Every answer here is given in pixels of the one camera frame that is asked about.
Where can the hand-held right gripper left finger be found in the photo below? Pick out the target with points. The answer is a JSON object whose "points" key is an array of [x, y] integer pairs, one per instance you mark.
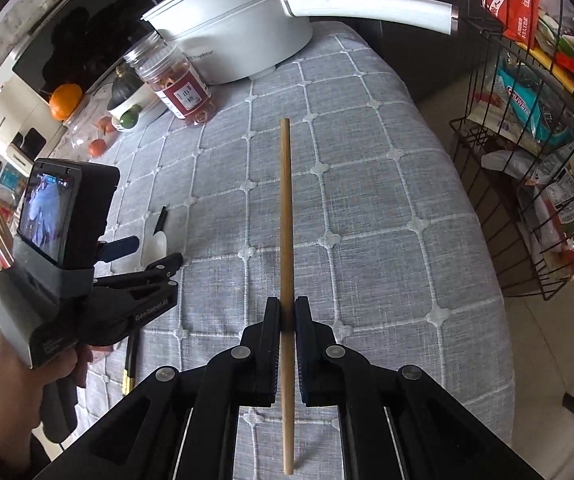
{"points": [[269, 345]]}

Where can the black microwave oven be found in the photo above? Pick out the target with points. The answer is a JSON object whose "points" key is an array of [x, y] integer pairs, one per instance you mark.
{"points": [[92, 25]]}

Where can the cream air fryer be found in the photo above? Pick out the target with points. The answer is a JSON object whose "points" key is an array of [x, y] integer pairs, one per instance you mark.
{"points": [[2, 120]]}

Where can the person's left hand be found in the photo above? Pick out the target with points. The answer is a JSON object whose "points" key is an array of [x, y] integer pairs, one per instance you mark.
{"points": [[14, 380]]}

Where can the white electric pot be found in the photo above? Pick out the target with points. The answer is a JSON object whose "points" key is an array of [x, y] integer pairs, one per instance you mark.
{"points": [[227, 25]]}

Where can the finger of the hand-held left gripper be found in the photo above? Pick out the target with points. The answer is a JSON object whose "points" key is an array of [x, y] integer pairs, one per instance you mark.
{"points": [[164, 264], [122, 248]]}

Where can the grey checked tablecloth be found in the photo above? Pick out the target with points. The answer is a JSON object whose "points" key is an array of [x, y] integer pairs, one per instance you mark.
{"points": [[367, 210]]}

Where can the blue snack packet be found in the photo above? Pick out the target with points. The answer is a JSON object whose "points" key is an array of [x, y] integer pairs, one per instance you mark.
{"points": [[532, 100]]}

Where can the small red tomato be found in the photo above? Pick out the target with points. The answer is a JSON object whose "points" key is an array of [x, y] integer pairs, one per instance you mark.
{"points": [[106, 124], [97, 147]]}

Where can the wooden chopstick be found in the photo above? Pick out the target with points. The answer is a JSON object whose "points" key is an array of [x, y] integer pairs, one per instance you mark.
{"points": [[286, 210]]}

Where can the white bowl green knob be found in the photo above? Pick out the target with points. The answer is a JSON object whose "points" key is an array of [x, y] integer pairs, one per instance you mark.
{"points": [[144, 105]]}

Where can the glass jar wooden lid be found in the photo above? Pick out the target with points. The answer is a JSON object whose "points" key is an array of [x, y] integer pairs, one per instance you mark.
{"points": [[82, 130]]}

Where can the dark green squash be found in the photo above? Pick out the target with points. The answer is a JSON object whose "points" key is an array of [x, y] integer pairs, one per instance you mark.
{"points": [[124, 85]]}

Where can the white plastic spoon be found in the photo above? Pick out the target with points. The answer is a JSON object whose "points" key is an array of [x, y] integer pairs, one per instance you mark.
{"points": [[157, 247]]}

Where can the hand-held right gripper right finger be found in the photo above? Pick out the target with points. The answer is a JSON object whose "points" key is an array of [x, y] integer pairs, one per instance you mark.
{"points": [[301, 345]]}

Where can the orange citrus fruit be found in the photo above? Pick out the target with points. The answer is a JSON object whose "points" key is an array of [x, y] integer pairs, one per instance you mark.
{"points": [[65, 101]]}

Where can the black chopstick gold end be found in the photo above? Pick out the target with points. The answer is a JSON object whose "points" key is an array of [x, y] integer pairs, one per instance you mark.
{"points": [[130, 360]]}

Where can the clear jar red label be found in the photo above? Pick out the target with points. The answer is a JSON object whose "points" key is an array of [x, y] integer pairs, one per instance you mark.
{"points": [[177, 87]]}

